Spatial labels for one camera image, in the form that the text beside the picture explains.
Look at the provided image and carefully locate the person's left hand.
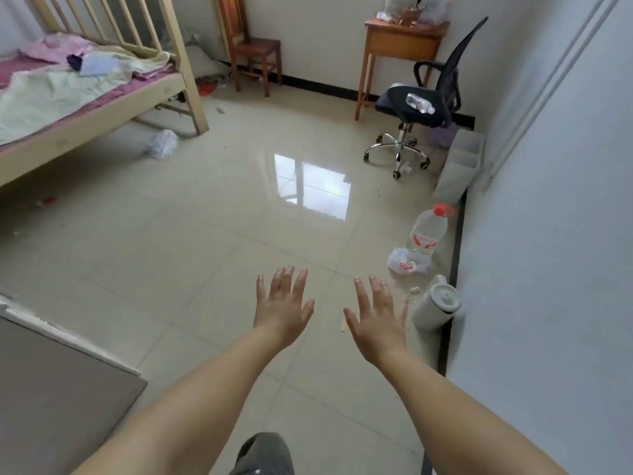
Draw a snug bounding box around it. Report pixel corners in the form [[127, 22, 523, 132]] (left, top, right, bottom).
[[254, 265, 316, 350]]

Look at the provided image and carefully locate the person's right hand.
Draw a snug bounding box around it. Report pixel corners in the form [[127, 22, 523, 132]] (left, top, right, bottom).
[[343, 274, 409, 366]]

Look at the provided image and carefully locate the person's left forearm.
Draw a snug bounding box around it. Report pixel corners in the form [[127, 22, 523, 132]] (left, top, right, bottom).
[[72, 327, 293, 475]]

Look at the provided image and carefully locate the person's right forearm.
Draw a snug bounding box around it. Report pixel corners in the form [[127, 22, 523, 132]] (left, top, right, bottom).
[[372, 348, 569, 475]]

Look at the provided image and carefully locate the white electric kettle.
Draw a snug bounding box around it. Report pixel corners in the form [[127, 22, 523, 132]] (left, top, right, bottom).
[[410, 274, 463, 332]]

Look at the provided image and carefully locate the white red-printed plastic bag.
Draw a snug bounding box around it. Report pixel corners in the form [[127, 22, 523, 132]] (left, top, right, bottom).
[[387, 247, 435, 277]]

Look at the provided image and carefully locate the large red-capped water jug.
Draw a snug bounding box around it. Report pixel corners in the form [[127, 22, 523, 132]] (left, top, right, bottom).
[[407, 203, 457, 257]]

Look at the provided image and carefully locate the purple plastic bag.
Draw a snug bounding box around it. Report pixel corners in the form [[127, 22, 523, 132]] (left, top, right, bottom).
[[429, 123, 459, 149]]

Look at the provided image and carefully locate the crumpled clear plastic bag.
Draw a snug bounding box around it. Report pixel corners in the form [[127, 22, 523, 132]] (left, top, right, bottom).
[[145, 129, 180, 161]]

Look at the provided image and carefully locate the small clear plastic bottle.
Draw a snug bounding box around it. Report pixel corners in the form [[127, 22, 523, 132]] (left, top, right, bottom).
[[406, 93, 437, 115]]

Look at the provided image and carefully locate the black mesh office chair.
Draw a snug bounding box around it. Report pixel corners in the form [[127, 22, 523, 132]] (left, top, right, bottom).
[[363, 16, 490, 181]]

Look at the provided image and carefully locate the grey cushion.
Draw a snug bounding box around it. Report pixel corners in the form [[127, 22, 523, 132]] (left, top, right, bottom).
[[184, 44, 231, 80]]

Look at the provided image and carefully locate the brown panel with white edge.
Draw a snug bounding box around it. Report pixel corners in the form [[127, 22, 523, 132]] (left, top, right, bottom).
[[0, 293, 148, 475]]

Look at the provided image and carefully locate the brown wooden chair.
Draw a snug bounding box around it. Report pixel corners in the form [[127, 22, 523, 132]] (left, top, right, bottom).
[[216, 0, 283, 98]]

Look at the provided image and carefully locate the orange wooden desk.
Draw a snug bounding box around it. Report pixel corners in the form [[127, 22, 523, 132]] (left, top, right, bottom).
[[354, 18, 451, 122]]

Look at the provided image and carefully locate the light blue cloth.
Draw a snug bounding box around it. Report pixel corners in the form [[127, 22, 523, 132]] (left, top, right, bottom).
[[79, 51, 120, 78]]

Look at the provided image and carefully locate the clear plastic bags pile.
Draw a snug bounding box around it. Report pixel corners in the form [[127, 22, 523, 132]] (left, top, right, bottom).
[[376, 0, 451, 28]]

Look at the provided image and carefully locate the pale green blanket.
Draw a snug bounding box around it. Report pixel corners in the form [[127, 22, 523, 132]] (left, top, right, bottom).
[[0, 49, 172, 147]]

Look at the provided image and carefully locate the pink crumpled cloth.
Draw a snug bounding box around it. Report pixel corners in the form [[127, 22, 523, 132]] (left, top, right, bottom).
[[19, 33, 98, 64]]

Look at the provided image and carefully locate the pink bed sheet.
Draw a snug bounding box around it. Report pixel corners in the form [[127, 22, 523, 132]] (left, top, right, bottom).
[[0, 37, 179, 155]]

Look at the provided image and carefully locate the light wooden bed frame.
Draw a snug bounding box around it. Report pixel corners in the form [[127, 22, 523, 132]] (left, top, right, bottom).
[[0, 0, 210, 189]]

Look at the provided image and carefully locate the white wall conduit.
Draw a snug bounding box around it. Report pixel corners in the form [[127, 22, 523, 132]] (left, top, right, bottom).
[[487, 0, 625, 191]]

